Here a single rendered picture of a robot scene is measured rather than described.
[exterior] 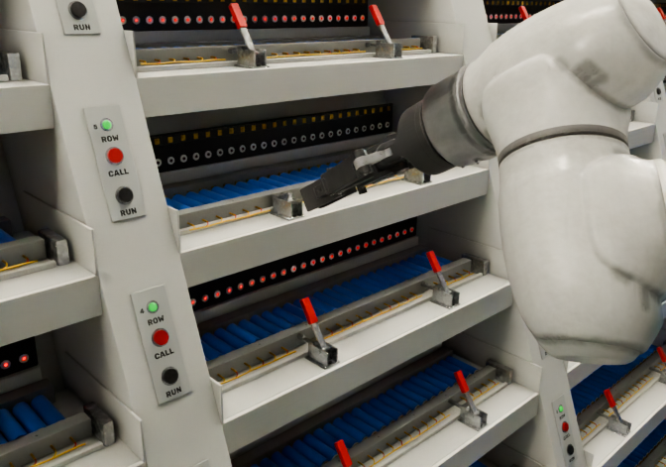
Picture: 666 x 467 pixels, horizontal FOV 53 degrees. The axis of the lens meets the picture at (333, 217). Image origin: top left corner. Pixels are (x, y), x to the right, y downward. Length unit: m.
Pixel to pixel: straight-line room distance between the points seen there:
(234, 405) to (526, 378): 0.60
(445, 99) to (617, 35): 0.16
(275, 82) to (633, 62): 0.49
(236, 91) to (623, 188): 0.51
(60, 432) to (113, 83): 0.37
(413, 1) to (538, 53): 0.71
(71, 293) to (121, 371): 0.10
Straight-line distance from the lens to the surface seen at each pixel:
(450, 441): 1.10
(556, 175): 0.51
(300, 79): 0.92
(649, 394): 1.70
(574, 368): 1.35
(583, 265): 0.49
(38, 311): 0.71
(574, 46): 0.54
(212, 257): 0.79
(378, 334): 0.98
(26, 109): 0.74
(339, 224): 0.91
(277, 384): 0.86
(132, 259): 0.74
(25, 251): 0.77
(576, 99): 0.54
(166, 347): 0.75
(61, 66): 0.75
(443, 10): 1.21
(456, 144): 0.62
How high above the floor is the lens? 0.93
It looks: 3 degrees down
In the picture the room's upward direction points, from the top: 13 degrees counter-clockwise
